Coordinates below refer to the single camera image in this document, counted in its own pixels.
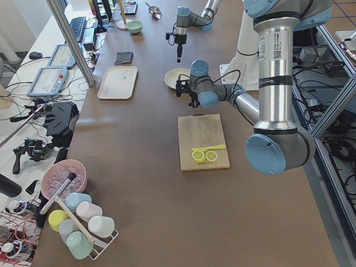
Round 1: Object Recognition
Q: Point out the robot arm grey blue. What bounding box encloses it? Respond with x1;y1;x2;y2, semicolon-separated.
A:
176;0;332;175
165;0;222;63

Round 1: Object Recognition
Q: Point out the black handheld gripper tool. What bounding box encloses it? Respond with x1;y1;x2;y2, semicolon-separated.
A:
12;138;54;175

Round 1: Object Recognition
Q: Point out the white shallow plate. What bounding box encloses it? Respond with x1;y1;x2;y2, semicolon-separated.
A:
164;68;190;89

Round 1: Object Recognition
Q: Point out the pink bowl with ice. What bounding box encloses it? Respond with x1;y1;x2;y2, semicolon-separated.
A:
41;159;87;199

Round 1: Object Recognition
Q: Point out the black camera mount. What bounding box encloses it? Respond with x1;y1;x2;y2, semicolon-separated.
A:
43;101;80;148

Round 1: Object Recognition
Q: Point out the yellow cup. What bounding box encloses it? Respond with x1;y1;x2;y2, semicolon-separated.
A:
48;209;69;232

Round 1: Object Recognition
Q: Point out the green bowl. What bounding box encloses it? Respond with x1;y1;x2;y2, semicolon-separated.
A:
126;20;143;34

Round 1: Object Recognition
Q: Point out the grey cup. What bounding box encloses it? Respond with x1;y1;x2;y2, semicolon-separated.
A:
58;219;78;243

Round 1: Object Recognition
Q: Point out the black water bottle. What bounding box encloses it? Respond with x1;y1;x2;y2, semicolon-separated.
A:
0;174;22;198

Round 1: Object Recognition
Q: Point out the white cup rack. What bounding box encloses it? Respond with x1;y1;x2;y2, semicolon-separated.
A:
54;193;121;263

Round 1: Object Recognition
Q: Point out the metal scoop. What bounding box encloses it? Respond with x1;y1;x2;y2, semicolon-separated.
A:
145;2;162;20

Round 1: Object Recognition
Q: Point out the wooden cutting board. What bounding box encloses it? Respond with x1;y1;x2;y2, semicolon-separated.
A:
177;114;230;172

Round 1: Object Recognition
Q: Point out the metal black tipped tongs handle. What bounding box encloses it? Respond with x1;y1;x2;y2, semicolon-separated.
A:
39;172;77;216

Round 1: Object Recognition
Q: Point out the blue cup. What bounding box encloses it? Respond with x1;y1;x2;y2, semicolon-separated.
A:
65;192;92;213

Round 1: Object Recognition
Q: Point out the lemon slice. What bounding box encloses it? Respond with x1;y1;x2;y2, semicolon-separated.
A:
191;150;206;164
205;150;218;162

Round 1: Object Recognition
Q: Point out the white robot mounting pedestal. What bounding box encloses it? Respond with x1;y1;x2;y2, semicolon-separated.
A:
219;11;259;91

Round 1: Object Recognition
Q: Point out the wooden mug tree stand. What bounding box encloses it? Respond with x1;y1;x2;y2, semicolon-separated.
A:
116;0;132;30

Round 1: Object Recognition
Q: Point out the mint green cup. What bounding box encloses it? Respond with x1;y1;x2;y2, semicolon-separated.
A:
66;231;93;260

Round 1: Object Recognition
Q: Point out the teach pendant near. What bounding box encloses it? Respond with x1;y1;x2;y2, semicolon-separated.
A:
27;66;68;98

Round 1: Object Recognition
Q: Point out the pink cup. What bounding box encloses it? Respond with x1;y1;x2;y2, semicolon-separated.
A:
76;201;103;223

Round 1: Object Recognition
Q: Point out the yellow plastic knife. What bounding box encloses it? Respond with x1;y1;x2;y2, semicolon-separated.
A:
191;144;226;152

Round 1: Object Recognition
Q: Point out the black tablet frame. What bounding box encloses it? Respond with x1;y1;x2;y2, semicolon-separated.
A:
123;2;138;16

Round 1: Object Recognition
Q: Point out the aluminium frame post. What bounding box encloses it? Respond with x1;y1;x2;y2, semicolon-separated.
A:
45;0;95;87

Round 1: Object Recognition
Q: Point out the black keyboard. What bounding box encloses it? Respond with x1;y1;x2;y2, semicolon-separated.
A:
70;16;86;43

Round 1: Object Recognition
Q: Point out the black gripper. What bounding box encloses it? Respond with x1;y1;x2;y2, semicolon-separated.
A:
175;75;200;107
165;32;187;63

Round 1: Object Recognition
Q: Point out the computer mouse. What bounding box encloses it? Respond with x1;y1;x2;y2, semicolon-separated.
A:
29;51;43;60

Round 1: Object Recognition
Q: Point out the cream rabbit tray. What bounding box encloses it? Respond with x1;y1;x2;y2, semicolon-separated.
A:
97;66;138;100

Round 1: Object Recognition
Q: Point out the white cup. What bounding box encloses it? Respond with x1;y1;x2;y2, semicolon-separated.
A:
88;216;115;238

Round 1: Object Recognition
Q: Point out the teach pendant far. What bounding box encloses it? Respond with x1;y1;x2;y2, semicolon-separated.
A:
48;43;76;69

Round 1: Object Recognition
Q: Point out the teach pendant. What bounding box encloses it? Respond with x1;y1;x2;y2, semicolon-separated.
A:
27;66;68;98
48;43;76;69

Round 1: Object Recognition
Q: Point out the dark grey folded cloth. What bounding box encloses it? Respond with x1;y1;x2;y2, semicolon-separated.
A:
114;51;133;65

